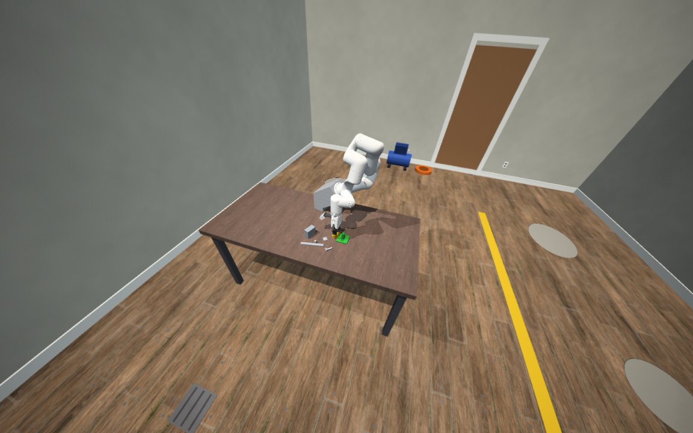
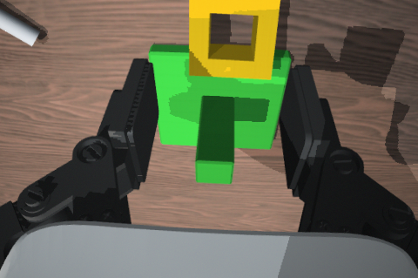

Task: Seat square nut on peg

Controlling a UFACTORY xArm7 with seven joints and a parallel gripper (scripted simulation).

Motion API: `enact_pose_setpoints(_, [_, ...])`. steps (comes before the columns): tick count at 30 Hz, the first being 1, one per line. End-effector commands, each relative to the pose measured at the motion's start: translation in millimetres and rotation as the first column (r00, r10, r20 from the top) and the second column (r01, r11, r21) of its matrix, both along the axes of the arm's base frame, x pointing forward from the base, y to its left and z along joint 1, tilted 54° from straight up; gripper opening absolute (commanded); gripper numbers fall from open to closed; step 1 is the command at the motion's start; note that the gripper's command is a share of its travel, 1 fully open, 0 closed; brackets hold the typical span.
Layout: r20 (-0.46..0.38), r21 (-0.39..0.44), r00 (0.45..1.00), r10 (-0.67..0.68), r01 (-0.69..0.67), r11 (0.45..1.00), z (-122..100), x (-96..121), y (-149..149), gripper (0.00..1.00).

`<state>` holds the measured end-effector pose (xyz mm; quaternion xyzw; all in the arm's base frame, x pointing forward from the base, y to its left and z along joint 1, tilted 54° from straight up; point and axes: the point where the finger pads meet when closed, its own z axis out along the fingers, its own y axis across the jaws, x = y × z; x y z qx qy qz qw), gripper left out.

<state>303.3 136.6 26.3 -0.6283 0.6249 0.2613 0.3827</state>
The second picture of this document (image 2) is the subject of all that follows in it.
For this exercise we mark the yellow square nut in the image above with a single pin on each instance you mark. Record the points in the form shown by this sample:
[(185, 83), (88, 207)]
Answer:
[(231, 60)]

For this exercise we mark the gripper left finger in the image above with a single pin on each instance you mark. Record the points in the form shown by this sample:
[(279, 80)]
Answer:
[(117, 158)]

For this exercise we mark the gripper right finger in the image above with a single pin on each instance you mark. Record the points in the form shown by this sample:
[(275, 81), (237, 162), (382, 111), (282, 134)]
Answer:
[(330, 178)]

